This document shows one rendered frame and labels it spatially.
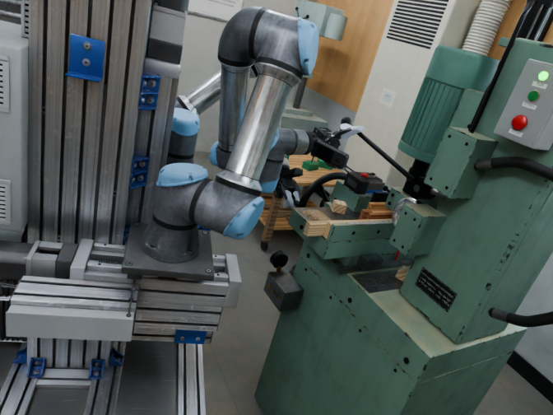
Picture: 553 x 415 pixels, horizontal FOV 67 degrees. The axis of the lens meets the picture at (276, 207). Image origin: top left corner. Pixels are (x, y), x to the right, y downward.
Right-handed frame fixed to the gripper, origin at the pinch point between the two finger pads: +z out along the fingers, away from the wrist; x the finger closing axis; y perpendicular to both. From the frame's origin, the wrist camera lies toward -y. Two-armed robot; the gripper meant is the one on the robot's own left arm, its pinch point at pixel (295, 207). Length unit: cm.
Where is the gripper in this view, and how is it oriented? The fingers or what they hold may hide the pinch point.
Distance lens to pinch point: 168.2
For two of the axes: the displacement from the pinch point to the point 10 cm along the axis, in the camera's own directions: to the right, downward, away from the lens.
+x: -8.7, -0.7, -4.9
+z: 2.2, 8.4, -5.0
